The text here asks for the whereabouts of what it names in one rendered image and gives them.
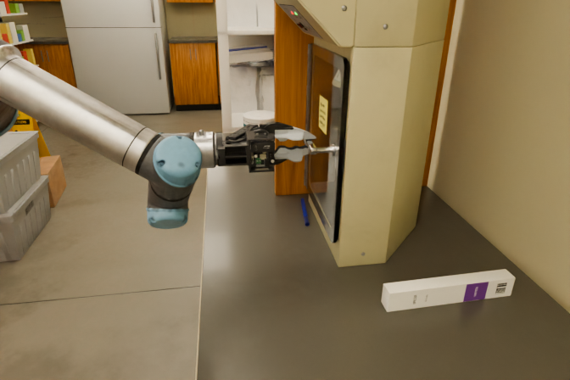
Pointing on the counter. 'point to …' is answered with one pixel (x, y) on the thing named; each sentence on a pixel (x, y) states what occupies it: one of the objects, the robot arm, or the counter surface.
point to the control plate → (299, 19)
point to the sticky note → (323, 114)
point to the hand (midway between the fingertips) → (309, 142)
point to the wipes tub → (258, 117)
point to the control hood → (323, 9)
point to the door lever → (317, 148)
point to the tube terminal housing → (388, 94)
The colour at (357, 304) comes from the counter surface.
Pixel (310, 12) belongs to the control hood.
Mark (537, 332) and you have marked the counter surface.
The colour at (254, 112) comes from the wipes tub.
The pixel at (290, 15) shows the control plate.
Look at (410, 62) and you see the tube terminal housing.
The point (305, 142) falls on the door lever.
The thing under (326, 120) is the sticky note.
